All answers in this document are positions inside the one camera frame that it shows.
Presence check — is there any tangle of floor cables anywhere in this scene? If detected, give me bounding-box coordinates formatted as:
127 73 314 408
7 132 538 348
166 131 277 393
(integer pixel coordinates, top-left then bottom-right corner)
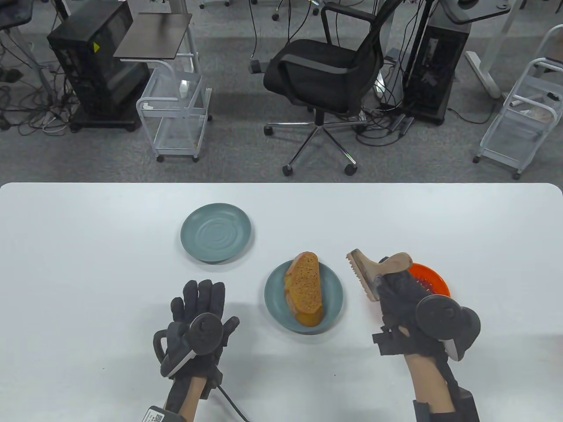
0 26 82 136

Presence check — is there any black computer tower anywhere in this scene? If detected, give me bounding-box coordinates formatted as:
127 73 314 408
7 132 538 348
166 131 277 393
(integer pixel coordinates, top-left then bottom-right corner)
402 18 472 127
47 0 150 132

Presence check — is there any teal round plate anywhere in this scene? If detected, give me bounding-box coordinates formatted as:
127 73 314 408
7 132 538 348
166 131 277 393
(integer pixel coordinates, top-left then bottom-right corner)
264 259 344 335
180 203 252 264

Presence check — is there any person's left forearm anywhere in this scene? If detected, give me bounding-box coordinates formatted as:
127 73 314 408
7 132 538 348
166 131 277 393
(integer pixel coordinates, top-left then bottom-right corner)
165 378 220 422

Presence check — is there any wooden brush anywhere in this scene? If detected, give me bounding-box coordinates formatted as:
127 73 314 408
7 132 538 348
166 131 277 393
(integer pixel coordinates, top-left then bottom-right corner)
346 249 413 302

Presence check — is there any black round hand controller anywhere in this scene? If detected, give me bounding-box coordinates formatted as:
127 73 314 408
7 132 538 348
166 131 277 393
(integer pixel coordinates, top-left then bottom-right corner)
154 312 225 378
416 295 481 362

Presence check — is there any brown side table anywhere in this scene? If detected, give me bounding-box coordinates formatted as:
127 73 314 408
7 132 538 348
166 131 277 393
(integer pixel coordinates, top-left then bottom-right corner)
113 12 193 60

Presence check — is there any person's right hand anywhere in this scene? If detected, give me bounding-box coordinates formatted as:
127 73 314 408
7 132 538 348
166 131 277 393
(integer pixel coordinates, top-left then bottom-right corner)
373 257 450 365

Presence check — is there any brown bread slice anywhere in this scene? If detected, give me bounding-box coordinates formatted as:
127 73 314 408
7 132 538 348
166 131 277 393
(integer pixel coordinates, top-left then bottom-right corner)
284 251 324 328

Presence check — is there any white desk leg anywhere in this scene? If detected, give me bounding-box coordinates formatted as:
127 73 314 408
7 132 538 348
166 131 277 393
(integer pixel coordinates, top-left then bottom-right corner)
465 0 528 99

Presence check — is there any orange plastic bowl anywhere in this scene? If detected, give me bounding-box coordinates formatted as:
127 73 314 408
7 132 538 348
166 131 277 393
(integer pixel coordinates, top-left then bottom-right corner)
407 263 451 299

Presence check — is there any black wrist strap camera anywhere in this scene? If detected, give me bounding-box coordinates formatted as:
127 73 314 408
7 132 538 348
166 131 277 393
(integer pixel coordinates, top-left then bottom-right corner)
413 385 480 422

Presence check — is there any white wire mesh cart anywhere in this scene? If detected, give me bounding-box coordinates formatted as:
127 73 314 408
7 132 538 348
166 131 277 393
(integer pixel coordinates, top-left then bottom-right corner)
135 53 213 163
473 24 563 180

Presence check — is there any person's left hand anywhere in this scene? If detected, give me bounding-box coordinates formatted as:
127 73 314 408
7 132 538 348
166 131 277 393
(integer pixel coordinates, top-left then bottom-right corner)
154 280 241 391

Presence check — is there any black glove cable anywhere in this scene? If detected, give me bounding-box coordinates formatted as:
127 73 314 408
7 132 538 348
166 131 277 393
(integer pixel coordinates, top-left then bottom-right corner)
211 382 249 422

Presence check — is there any person's right forearm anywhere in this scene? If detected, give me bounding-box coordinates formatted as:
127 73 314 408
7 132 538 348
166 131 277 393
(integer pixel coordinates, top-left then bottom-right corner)
404 352 458 416

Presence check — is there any black office chair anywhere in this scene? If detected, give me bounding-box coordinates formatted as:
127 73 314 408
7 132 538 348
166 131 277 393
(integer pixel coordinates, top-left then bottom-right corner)
263 0 403 177

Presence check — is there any black desk top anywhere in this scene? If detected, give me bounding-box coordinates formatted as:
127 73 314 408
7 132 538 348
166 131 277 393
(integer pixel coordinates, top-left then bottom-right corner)
440 0 524 25

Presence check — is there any black labelled wrist camera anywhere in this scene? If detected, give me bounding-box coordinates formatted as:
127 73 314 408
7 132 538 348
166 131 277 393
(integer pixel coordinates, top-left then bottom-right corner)
146 406 185 422

